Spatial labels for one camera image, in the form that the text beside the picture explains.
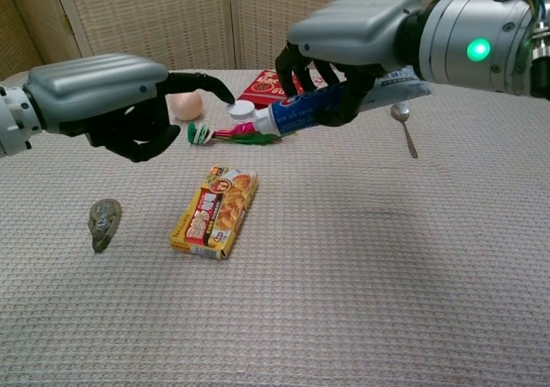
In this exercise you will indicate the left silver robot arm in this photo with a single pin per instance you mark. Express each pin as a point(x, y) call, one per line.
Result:
point(13, 116)

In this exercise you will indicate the beige woven tablecloth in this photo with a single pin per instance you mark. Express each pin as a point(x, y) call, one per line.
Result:
point(344, 253)

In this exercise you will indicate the woven wooden folding screen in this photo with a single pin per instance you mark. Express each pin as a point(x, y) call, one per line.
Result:
point(150, 13)

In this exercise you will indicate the yellow curry box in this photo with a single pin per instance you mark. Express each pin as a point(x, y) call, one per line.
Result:
point(217, 213)

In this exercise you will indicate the grey green correction tape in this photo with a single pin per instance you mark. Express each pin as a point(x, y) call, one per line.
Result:
point(103, 221)

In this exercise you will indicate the blue white toothpaste tube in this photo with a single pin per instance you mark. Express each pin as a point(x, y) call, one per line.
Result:
point(296, 114)

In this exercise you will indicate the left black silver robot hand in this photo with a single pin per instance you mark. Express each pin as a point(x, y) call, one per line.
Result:
point(94, 86)

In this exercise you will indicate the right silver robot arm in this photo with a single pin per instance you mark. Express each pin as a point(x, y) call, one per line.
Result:
point(472, 30)

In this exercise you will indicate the pink round ball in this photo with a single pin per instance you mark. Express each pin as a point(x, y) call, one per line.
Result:
point(185, 105)

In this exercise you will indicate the metal spoon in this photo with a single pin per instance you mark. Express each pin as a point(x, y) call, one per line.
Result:
point(400, 112)

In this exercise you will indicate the colourful feather shuttlecock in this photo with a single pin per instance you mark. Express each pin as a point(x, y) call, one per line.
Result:
point(253, 139)

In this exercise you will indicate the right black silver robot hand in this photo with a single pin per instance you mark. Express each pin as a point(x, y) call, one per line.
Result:
point(356, 30)

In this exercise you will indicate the red desk calendar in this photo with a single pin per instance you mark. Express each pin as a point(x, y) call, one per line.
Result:
point(262, 87)

